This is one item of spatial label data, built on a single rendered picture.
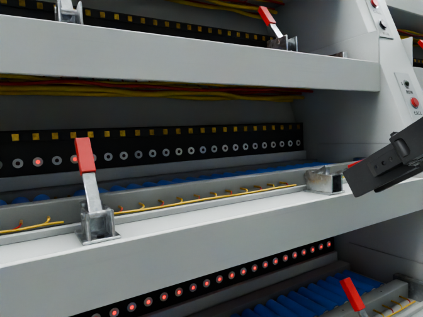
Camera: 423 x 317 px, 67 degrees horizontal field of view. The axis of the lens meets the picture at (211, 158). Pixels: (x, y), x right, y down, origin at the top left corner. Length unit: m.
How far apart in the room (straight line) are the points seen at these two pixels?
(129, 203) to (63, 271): 0.11
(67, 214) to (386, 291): 0.43
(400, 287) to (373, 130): 0.24
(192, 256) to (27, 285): 0.12
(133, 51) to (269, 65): 0.17
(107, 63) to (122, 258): 0.17
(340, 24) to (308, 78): 0.21
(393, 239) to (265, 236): 0.31
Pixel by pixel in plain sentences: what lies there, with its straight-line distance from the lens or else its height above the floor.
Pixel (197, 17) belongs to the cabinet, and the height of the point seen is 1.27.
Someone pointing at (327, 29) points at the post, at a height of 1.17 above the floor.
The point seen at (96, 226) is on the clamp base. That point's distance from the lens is 0.29.
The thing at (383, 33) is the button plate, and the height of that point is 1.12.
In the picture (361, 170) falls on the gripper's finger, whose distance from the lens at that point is 0.36.
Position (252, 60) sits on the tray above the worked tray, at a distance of 0.39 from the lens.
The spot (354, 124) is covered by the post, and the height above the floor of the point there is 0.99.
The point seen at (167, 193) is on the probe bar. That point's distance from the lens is 0.34.
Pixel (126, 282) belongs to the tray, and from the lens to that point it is 0.27.
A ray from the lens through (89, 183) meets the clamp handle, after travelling 0.28.
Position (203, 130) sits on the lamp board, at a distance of 0.49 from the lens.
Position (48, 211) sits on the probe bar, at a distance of 0.32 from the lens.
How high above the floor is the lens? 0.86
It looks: 13 degrees up
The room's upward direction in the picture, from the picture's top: 13 degrees counter-clockwise
